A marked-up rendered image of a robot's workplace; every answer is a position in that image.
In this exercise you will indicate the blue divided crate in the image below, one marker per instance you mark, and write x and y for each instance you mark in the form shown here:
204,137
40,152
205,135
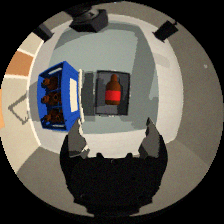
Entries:
68,85

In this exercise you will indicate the brown bottle with red label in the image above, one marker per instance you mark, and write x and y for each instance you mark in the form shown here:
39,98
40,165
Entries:
112,94

